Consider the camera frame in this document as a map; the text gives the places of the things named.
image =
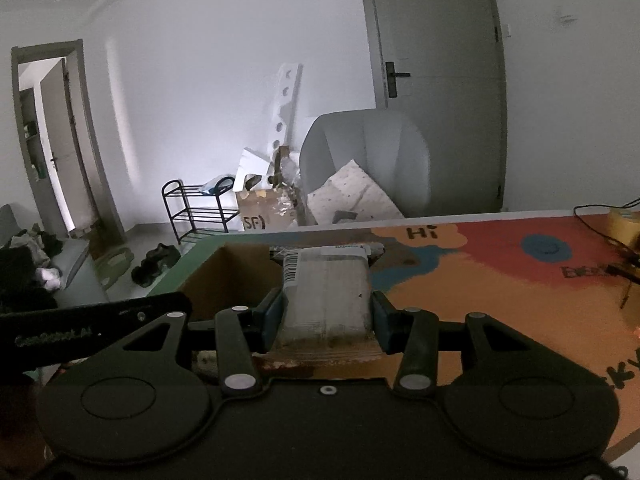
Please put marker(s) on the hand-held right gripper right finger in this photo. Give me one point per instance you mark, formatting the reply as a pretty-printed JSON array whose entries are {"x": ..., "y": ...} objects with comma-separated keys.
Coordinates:
[{"x": 382, "y": 320}]

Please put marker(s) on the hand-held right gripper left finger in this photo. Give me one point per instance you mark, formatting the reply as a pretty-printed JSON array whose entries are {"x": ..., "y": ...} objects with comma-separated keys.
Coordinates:
[{"x": 272, "y": 317}]

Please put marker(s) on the brown cardboard box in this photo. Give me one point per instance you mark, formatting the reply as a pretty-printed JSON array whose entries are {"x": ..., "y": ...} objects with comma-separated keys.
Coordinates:
[{"x": 230, "y": 280}]

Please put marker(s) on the grey snack packet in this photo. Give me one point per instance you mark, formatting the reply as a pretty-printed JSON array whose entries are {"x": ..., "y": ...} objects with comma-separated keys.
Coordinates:
[{"x": 325, "y": 290}]

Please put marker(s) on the grey sofa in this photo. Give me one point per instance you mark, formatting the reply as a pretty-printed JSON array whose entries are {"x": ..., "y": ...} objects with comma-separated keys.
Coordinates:
[{"x": 75, "y": 265}]

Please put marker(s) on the green slippers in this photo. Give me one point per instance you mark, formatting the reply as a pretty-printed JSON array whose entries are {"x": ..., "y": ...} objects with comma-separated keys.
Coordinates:
[{"x": 114, "y": 267}]

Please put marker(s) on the pile of clothes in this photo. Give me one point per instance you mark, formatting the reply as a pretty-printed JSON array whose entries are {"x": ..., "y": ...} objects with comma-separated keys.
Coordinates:
[{"x": 25, "y": 265}]

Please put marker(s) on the printed cardboard box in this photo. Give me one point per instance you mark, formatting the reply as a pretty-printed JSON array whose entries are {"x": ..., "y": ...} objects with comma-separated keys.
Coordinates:
[{"x": 265, "y": 212}]

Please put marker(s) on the dark shoes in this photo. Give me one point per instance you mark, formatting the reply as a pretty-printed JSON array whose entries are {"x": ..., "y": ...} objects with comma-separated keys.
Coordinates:
[{"x": 157, "y": 262}]

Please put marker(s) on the black shoe rack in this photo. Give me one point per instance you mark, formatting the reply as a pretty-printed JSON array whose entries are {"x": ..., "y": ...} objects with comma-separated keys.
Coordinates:
[{"x": 197, "y": 210}]

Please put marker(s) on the dotted white pillow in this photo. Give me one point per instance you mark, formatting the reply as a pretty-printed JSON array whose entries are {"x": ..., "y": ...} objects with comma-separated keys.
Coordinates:
[{"x": 350, "y": 192}]

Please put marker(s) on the blue item on rack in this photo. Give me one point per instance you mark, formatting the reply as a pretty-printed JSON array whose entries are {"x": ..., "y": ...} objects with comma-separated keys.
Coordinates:
[{"x": 217, "y": 186}]

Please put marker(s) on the white cardboard sheet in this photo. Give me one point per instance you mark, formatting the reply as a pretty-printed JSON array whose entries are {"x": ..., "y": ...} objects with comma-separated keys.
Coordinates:
[{"x": 252, "y": 167}]

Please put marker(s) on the grey armchair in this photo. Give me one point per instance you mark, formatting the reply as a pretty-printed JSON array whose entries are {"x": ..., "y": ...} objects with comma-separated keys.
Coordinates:
[{"x": 380, "y": 145}]

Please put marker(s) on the open grey room door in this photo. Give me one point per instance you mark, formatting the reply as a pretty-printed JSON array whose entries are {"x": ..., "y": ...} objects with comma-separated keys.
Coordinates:
[{"x": 65, "y": 145}]

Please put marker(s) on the white foam board with holes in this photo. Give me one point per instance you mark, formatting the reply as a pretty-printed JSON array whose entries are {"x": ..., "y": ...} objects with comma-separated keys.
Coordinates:
[{"x": 285, "y": 105}]

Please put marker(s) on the yellow tape roll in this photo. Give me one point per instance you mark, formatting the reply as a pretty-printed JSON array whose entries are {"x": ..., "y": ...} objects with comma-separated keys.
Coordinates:
[{"x": 622, "y": 225}]

